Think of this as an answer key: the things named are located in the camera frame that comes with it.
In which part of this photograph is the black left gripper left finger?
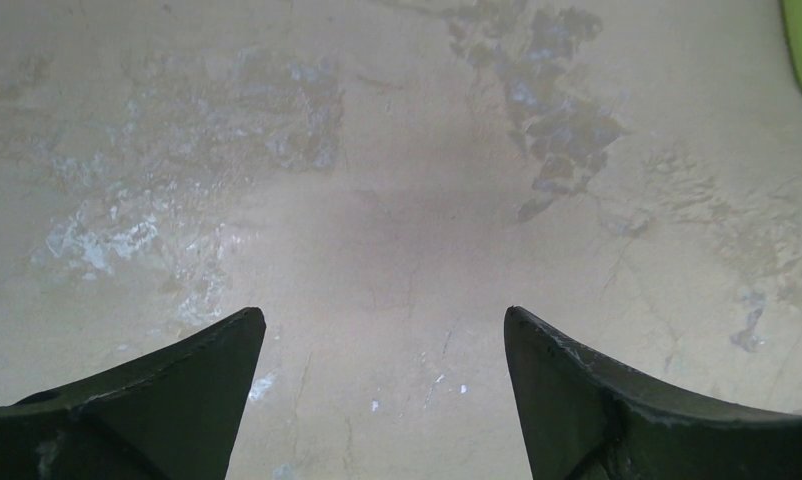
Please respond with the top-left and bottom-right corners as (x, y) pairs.
(0, 307), (266, 479)

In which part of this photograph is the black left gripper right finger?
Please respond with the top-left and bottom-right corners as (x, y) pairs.
(504, 306), (802, 479)

